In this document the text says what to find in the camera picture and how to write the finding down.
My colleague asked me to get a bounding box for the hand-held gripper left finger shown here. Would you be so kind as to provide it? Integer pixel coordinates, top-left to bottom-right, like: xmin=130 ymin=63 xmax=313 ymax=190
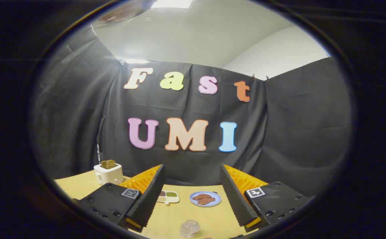
xmin=75 ymin=164 xmax=166 ymax=233

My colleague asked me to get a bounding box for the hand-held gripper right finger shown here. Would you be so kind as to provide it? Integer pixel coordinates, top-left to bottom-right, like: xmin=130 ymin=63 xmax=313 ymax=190
xmin=219 ymin=164 xmax=310 ymax=233

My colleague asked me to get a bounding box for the clear plastic juice bottle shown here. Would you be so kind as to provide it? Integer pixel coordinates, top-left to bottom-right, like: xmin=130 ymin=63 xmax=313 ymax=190
xmin=180 ymin=219 xmax=201 ymax=238

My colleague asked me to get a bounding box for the light blue plate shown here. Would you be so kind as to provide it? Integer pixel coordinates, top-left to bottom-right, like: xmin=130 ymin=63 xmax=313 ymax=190
xmin=190 ymin=191 xmax=222 ymax=207

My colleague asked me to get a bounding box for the white divided bean dish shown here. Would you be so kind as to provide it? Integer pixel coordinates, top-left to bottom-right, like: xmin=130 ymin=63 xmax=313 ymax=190
xmin=156 ymin=190 xmax=180 ymax=205

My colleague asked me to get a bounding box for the light wooden table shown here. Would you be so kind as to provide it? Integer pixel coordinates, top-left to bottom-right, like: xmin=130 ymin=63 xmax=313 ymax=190
xmin=54 ymin=169 xmax=256 ymax=239

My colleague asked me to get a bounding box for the white toaster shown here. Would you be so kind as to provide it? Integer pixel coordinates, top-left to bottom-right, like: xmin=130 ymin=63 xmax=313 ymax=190
xmin=94 ymin=160 xmax=124 ymax=186

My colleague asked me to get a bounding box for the black backdrop cloth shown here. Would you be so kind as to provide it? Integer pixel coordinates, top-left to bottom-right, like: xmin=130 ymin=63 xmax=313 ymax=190
xmin=32 ymin=25 xmax=352 ymax=198

